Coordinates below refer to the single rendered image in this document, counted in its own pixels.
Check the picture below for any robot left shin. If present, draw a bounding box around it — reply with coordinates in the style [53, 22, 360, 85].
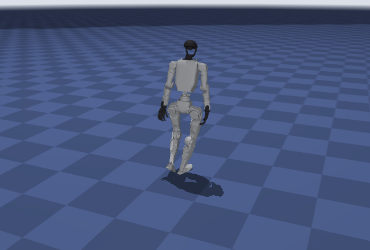
[169, 131, 180, 165]

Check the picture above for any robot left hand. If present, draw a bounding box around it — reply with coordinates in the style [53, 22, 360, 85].
[158, 101, 168, 121]

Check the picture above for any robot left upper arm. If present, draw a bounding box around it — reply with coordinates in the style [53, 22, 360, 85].
[166, 61, 177, 88]

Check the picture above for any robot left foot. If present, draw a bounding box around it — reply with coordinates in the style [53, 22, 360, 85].
[166, 163, 176, 172]

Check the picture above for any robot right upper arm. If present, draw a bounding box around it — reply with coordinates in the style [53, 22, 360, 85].
[197, 62, 208, 91]

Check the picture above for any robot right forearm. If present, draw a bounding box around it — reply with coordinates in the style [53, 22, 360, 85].
[202, 84, 210, 109]

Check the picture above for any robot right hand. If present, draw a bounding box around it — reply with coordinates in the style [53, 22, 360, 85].
[200, 105, 210, 125]

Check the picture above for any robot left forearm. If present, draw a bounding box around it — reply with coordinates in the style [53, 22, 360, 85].
[162, 84, 171, 106]

